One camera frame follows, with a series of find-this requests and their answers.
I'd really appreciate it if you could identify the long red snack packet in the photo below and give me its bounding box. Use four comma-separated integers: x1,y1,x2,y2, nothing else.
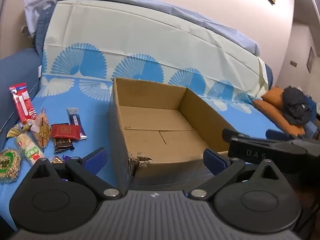
9,84,38,125

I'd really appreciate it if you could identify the white green-label snack packet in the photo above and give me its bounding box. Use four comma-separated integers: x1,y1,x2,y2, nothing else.
15,132,42,167

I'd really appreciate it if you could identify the light blue bedsheet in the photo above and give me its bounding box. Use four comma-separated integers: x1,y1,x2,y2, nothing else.
24,0,260,56

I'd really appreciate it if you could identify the yellow snack bar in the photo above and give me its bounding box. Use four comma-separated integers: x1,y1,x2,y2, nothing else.
7,122,33,138

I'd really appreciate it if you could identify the clear bag of biscuits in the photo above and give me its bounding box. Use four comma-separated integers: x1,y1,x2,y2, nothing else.
31,108,54,153

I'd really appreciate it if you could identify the dark cloth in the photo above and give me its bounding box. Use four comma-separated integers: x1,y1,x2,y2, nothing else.
282,86,313,126

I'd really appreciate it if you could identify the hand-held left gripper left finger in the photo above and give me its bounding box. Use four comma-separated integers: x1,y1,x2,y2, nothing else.
25,147,123,200

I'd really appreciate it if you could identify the silver purple sachet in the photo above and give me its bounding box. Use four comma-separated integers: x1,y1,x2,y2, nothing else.
66,107,88,140

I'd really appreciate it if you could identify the red square packet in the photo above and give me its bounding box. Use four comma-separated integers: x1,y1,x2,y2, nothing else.
51,124,81,139

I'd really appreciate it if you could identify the blue cloth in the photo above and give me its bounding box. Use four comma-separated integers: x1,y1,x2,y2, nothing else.
303,97,318,138

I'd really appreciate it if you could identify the round gold green-label packet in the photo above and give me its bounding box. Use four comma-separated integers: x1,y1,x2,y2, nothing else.
0,148,22,185

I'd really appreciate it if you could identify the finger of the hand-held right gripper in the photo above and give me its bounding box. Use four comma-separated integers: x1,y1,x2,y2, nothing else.
222,127,251,141
265,129,292,140

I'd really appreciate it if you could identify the orange cushion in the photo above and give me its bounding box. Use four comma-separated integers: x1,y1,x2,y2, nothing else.
253,86,307,137

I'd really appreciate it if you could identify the blue fan-print blanket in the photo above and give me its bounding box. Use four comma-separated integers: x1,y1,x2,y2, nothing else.
0,0,295,205

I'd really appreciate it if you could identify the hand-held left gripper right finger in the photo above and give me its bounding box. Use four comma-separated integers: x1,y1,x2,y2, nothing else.
187,148,287,200

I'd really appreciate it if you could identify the dark chocolate bar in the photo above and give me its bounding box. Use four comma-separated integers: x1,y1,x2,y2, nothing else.
54,137,75,153

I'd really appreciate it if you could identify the cardboard box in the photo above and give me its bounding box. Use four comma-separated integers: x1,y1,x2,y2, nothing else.
108,77,238,189

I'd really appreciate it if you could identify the small wall picture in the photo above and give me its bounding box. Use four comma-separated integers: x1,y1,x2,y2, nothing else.
306,46,315,73

